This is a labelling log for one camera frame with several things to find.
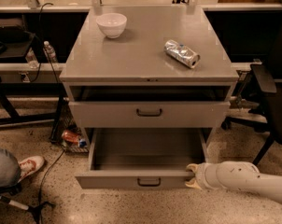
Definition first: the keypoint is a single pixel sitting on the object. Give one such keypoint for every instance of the grey drawer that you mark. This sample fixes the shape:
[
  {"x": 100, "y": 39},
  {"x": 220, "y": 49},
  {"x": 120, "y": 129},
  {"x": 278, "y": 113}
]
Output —
[
  {"x": 142, "y": 158},
  {"x": 148, "y": 114}
]

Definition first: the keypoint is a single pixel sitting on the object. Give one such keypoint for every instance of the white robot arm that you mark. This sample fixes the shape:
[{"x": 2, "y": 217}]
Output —
[{"x": 235, "y": 175}]

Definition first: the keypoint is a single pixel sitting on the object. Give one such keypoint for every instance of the grey top drawer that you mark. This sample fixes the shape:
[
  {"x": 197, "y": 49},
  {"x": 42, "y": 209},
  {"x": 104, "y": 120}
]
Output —
[{"x": 148, "y": 114}]

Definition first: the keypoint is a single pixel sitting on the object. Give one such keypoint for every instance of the grey metal drawer cabinet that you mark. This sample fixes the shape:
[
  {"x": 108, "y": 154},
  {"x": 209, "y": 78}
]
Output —
[{"x": 134, "y": 66}]

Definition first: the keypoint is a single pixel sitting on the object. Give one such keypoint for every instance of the black office chair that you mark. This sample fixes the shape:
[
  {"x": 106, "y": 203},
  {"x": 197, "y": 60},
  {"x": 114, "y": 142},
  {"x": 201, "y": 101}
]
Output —
[{"x": 268, "y": 78}]

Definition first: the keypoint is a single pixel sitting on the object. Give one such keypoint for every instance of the silver crushed can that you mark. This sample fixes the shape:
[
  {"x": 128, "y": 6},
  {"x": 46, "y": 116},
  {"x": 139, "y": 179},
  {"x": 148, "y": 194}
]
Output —
[{"x": 181, "y": 53}]

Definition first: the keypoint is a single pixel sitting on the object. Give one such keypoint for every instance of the orange plastic bottle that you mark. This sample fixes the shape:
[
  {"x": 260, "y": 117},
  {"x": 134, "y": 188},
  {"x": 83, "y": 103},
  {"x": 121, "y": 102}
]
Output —
[{"x": 71, "y": 139}]

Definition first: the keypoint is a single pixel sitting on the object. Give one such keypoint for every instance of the white red sneaker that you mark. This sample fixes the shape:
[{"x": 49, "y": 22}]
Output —
[{"x": 30, "y": 166}]

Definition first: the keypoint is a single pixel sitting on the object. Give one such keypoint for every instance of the white ceramic bowl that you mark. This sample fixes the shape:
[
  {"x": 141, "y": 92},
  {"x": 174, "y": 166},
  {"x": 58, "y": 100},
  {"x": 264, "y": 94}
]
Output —
[{"x": 112, "y": 25}]

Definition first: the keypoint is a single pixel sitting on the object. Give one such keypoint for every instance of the clear plastic water bottle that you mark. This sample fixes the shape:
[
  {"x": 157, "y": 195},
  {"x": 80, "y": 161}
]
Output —
[{"x": 50, "y": 52}]

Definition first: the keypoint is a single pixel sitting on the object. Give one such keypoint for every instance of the blue jeans leg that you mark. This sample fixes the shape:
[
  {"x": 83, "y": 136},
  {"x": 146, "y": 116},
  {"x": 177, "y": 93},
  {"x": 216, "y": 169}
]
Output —
[{"x": 10, "y": 171}]

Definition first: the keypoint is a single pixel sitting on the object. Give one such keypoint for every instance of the black tripod stand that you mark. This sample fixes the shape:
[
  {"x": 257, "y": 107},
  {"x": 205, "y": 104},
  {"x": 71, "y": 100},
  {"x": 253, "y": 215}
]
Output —
[{"x": 35, "y": 211}]

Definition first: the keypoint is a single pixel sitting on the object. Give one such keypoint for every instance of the clear plastic cup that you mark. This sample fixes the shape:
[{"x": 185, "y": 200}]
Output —
[{"x": 31, "y": 59}]

